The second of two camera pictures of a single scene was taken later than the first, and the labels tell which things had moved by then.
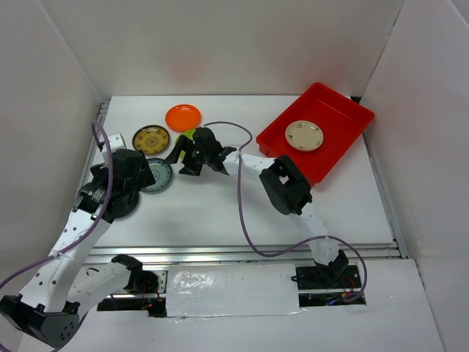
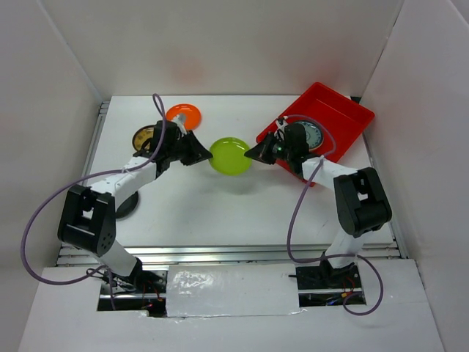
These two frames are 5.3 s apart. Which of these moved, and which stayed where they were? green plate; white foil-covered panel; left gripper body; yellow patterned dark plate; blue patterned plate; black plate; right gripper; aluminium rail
Moved: left gripper body; blue patterned plate; right gripper; green plate
Stayed: black plate; yellow patterned dark plate; white foil-covered panel; aluminium rail
